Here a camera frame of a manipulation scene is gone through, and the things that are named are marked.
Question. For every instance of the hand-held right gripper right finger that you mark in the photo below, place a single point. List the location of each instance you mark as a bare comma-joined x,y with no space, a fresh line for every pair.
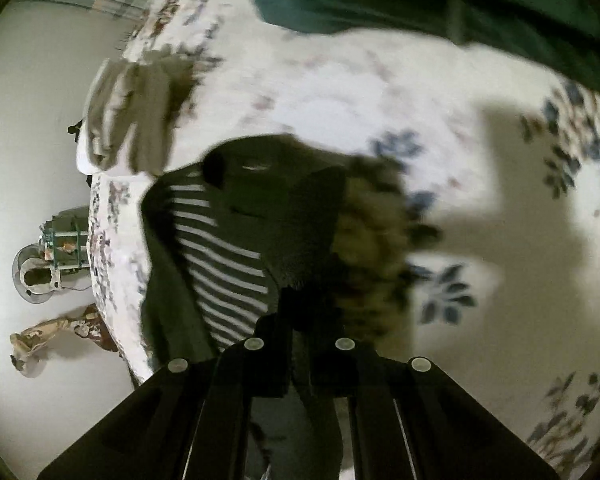
360,385

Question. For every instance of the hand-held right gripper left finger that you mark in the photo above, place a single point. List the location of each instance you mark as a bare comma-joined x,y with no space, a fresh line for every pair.
275,360

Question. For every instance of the dark garment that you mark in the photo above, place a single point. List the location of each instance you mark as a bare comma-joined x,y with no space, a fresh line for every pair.
280,210

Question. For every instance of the light folded clothes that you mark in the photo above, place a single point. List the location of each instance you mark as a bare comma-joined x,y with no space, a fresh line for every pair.
140,110

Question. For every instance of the leopard print garment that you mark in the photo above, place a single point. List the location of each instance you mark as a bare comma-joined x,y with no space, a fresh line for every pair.
370,260

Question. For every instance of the brown patterned cloth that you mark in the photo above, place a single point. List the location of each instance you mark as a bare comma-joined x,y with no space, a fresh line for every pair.
45,332

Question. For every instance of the small green rack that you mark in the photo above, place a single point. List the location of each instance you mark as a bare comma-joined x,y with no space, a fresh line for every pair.
65,245

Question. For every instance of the floor fan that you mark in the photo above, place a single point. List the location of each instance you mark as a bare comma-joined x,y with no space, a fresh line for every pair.
25,285

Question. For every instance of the floral sheet bed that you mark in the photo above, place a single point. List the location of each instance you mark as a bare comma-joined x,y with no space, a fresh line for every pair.
330,85

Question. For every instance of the dark green blanket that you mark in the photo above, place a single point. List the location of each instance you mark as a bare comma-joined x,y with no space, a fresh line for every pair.
430,0

